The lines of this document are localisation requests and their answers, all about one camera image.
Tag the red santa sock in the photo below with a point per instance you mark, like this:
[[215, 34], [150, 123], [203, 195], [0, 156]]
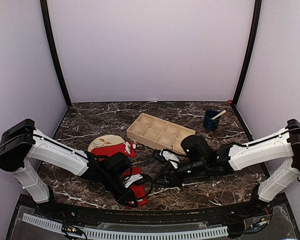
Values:
[[139, 190], [126, 148]]

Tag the black frame post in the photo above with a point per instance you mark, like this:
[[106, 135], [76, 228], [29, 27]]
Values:
[[53, 51], [248, 52]]

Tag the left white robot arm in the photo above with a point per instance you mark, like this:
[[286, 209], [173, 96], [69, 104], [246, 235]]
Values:
[[24, 142]]

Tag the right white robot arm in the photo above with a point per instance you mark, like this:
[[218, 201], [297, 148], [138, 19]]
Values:
[[202, 159]]

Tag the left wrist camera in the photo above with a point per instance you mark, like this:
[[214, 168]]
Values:
[[137, 180]]

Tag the white slotted cable duct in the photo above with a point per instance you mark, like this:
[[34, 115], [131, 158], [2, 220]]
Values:
[[109, 231]]

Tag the right black frame post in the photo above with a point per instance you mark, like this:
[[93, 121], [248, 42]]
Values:
[[248, 52]]

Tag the dark blue enamel mug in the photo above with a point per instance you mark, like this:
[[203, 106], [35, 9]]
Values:
[[209, 123]]

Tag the black front table rail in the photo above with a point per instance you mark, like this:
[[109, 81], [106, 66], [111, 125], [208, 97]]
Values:
[[92, 215]]

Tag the round painted wooden plate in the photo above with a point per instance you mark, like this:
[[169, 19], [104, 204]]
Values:
[[105, 141]]

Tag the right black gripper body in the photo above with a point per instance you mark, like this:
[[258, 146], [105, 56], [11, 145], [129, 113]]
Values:
[[178, 181]]

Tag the left black frame post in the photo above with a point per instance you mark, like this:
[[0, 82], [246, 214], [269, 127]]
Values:
[[53, 51]]

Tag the wooden compartment tray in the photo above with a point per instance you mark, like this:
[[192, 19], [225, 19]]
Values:
[[158, 134]]

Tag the wooden stick in mug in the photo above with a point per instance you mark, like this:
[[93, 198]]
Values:
[[219, 114]]

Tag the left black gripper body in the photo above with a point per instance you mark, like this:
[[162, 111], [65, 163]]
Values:
[[120, 197]]

